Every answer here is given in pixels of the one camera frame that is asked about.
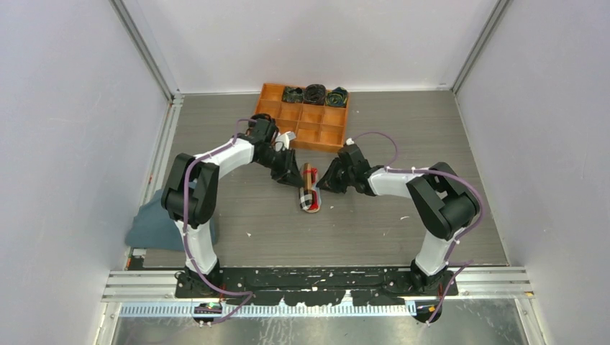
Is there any rolled green patterned tie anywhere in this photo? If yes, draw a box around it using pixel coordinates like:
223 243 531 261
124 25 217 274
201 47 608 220
324 86 349 108

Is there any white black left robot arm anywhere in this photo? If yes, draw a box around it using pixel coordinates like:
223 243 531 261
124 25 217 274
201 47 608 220
161 115 304 298

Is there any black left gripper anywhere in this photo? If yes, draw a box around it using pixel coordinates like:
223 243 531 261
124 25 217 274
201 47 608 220
257 147 305 189

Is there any rolled black brown tie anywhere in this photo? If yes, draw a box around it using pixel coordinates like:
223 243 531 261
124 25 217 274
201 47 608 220
303 84 327 106

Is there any dark blue-grey cloth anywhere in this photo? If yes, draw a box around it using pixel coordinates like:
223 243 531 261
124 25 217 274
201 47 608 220
124 188 218 252

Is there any orange wooden divided tray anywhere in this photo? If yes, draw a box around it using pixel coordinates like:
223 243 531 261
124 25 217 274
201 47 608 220
255 83 350 152

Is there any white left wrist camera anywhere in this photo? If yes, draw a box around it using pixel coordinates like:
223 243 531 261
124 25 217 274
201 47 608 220
273 131 296 152

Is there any rolled dark green tie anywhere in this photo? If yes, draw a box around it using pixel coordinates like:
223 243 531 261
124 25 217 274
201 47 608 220
281 86 304 104

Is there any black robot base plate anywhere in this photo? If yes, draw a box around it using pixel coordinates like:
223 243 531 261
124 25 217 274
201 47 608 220
174 267 458 307

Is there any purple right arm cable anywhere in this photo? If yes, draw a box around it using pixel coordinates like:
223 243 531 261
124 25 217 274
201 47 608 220
345 132 487 325

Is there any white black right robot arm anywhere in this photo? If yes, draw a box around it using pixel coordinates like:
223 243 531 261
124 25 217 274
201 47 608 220
317 144 483 295

